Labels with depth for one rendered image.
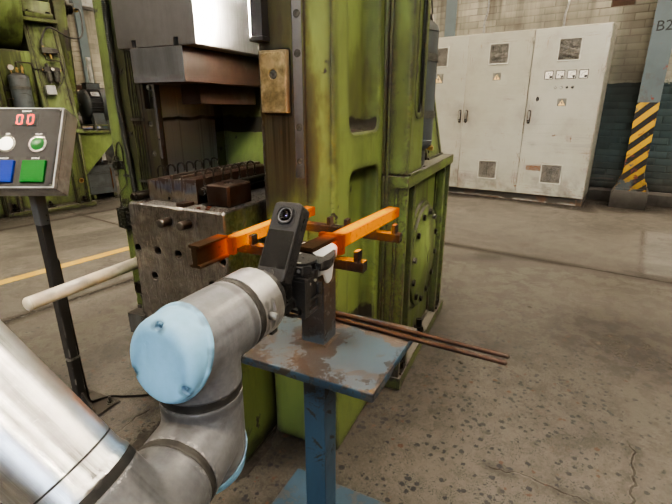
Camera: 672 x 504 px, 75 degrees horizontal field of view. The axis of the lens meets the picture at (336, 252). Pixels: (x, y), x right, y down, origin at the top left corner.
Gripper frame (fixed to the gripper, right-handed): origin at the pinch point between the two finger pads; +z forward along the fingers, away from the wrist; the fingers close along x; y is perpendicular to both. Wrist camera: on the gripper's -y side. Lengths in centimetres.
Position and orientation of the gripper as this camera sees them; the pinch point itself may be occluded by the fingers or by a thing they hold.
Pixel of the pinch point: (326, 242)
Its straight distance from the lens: 73.5
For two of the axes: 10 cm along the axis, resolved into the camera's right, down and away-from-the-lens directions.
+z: 4.3, -2.8, 8.6
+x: 9.0, 1.5, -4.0
